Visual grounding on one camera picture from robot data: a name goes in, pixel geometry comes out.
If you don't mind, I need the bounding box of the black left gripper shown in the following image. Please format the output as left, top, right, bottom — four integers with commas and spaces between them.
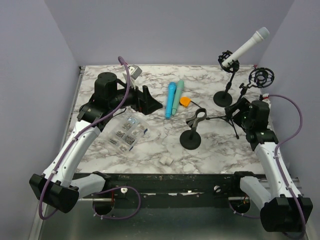
109, 78, 163, 115

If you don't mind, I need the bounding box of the blue microphone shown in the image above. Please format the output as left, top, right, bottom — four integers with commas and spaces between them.
165, 82, 177, 119

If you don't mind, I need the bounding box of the mint green microphone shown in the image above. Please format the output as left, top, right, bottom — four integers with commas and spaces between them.
171, 79, 185, 116

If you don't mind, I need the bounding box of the black shock-mount tripod stand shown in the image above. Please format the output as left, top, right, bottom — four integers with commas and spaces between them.
206, 67, 275, 140

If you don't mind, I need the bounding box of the black round-base microphone stand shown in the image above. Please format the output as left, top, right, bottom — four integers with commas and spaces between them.
179, 108, 207, 150

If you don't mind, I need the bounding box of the white microphone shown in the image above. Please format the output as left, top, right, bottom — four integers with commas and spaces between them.
222, 27, 270, 67

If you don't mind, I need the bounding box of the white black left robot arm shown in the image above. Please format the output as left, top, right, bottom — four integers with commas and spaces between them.
29, 72, 163, 213

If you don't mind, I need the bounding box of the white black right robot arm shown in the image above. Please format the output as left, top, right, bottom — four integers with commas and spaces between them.
225, 97, 313, 233

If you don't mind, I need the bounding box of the clear plastic screw box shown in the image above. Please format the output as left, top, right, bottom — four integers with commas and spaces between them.
108, 114, 149, 154

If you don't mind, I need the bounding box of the orange tape measure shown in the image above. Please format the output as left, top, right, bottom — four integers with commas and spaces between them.
179, 96, 191, 108

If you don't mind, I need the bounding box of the small white plastic fitting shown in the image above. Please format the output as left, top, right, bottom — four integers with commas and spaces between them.
159, 156, 173, 166

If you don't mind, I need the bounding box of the black shock-mount stand round base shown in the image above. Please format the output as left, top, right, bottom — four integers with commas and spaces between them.
212, 49, 241, 108

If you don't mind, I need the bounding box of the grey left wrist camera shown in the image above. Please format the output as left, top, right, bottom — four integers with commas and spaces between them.
122, 64, 143, 89

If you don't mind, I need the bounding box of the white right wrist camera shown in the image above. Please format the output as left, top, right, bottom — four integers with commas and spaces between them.
259, 93, 271, 104

